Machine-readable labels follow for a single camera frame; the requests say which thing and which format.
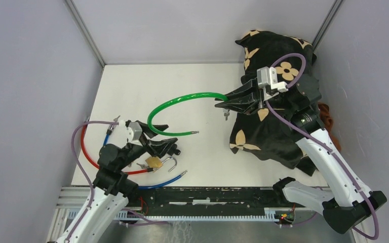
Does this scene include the silver keys of brass padlock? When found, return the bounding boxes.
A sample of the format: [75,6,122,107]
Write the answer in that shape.
[128,163,149,170]

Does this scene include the red cable lock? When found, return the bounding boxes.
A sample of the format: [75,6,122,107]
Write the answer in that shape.
[80,125,153,175]

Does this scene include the brass padlock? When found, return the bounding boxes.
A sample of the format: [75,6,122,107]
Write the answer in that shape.
[145,156,178,172]

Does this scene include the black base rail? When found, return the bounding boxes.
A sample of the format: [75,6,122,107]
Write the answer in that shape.
[127,187,294,221]

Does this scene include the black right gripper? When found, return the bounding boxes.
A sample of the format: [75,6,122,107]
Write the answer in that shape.
[216,75,297,114]

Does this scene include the brown cloth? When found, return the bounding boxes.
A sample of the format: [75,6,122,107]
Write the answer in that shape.
[318,102,341,152]

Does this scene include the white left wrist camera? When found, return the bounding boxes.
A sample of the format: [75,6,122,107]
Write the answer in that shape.
[118,121,143,144]

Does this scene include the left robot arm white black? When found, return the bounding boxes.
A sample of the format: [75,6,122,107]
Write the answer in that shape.
[56,120,180,242]

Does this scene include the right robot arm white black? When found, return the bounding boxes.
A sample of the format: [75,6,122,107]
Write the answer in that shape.
[217,76,387,239]

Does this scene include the black floral pillow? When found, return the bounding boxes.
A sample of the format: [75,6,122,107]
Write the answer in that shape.
[229,30,324,176]

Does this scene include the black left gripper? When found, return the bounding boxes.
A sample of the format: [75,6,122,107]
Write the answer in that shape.
[118,119,178,169]

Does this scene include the black padlock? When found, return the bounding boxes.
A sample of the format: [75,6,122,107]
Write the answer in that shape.
[162,148,181,157]

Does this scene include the blue cable lock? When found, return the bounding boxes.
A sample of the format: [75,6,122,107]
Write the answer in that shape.
[103,123,188,191]

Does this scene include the green cable lock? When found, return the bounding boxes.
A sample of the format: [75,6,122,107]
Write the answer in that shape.
[147,92,228,137]

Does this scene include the silver keys of green lock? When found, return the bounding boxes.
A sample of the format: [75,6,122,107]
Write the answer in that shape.
[222,108,230,121]

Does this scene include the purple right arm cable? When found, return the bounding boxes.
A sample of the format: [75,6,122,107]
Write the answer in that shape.
[265,53,380,241]

